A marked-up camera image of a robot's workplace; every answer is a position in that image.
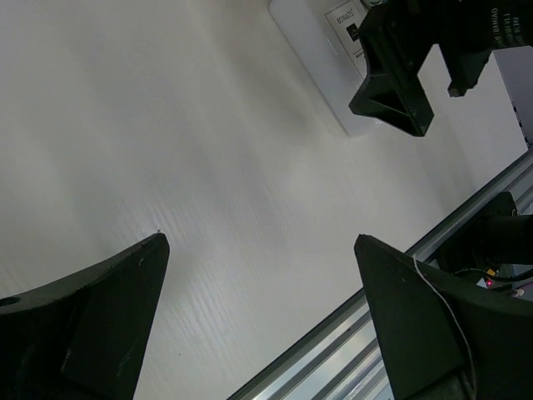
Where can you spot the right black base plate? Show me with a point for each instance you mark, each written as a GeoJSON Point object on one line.
{"type": "Point", "coordinates": [496, 243]}

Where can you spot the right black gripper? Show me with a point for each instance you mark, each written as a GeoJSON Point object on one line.
{"type": "Point", "coordinates": [397, 36]}

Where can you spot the aluminium mounting rail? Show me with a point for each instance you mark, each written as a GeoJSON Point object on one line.
{"type": "Point", "coordinates": [340, 358]}

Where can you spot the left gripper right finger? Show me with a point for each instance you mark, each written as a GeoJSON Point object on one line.
{"type": "Point", "coordinates": [440, 336]}

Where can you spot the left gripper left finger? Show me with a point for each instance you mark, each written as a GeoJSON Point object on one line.
{"type": "Point", "coordinates": [84, 336]}

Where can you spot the white rectangular bottle black cap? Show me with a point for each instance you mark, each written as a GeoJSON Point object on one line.
{"type": "Point", "coordinates": [325, 37]}

